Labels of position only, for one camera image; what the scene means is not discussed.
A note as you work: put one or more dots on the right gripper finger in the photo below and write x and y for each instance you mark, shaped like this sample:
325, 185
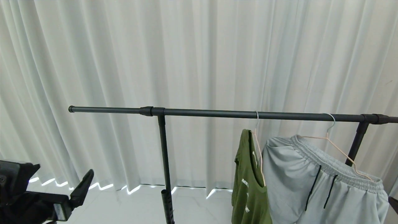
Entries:
394, 203

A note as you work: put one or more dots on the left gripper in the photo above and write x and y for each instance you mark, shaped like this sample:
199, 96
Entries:
34, 207

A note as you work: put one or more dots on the pink clothes hanger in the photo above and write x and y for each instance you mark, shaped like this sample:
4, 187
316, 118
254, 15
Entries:
259, 152
340, 151

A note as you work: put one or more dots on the pale grey shorts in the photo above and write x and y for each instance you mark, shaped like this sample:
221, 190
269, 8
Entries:
295, 186

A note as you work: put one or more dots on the green long-sleeved shirt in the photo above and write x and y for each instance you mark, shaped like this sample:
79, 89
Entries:
248, 193

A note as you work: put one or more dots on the black clothes rack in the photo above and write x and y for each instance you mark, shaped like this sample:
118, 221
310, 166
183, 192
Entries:
217, 114

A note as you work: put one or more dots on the white curtain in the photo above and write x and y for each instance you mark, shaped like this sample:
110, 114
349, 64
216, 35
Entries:
124, 46

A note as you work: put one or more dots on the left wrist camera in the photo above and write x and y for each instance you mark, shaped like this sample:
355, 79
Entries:
15, 177

